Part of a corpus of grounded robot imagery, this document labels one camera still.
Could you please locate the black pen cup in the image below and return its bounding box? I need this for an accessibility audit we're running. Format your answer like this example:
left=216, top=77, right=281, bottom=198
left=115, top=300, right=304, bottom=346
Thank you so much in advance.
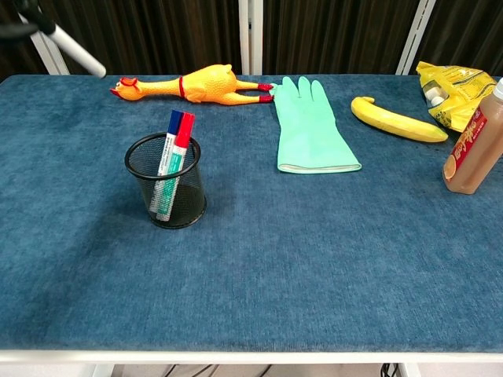
left=124, top=132, right=208, bottom=231

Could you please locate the red-capped whiteboard marker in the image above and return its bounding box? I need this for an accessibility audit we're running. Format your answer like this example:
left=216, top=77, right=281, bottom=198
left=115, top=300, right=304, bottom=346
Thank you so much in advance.
left=156, top=112, right=196, bottom=222

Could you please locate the blue capped marker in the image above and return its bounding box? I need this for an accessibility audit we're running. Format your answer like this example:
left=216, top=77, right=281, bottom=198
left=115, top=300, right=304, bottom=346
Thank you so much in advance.
left=150, top=109, right=185, bottom=215

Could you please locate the blue fabric table cloth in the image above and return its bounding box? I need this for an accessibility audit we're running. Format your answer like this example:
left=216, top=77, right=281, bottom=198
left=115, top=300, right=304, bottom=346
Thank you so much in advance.
left=0, top=74, right=503, bottom=353

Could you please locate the green rubber glove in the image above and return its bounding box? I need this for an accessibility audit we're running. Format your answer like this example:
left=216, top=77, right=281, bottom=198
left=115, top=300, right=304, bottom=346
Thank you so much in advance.
left=270, top=75, right=363, bottom=174

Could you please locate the yellow rubber chicken toy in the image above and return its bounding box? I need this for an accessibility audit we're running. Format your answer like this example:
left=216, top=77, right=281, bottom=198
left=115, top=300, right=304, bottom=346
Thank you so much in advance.
left=109, top=64, right=275, bottom=107

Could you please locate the yellow banana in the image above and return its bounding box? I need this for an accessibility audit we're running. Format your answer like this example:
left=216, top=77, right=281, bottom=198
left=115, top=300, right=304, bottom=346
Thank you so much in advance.
left=351, top=96, right=450, bottom=144

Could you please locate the white tube grey tip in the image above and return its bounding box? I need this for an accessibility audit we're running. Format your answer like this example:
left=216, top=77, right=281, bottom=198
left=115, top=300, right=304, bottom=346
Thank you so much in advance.
left=51, top=24, right=108, bottom=79

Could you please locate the brown drink bottle white cap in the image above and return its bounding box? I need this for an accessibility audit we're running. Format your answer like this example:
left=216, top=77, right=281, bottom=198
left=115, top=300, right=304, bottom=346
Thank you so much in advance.
left=442, top=76, right=503, bottom=196

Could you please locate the yellow snack bag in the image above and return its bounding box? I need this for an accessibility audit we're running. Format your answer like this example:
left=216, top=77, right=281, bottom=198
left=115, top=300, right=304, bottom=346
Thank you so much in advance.
left=416, top=61, right=499, bottom=134

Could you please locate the white frame post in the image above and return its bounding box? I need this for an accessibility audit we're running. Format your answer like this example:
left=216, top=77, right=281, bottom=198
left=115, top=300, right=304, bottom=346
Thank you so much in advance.
left=237, top=0, right=264, bottom=75
left=395, top=0, right=438, bottom=76
left=29, top=31, right=71, bottom=76

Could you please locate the black clamp mount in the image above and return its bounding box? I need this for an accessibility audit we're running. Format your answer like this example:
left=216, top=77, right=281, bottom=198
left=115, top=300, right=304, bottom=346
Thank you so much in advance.
left=0, top=0, right=56, bottom=39

